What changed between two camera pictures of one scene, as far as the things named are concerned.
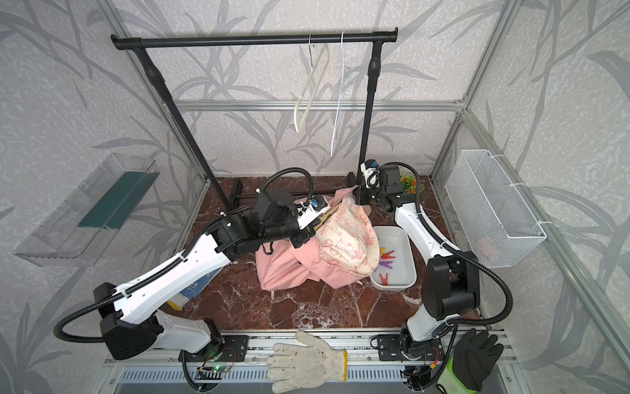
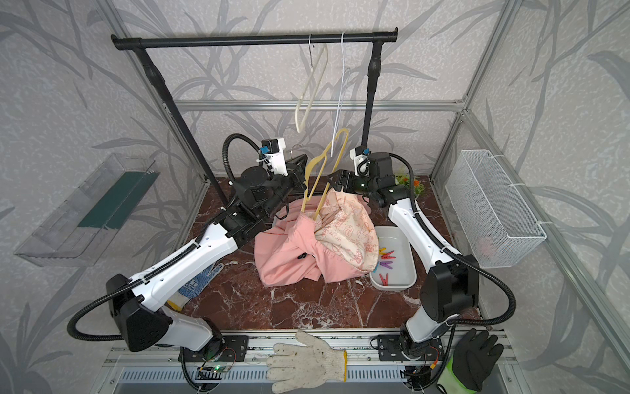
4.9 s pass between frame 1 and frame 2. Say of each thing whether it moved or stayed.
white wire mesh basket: stayed
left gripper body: moved
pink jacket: stayed
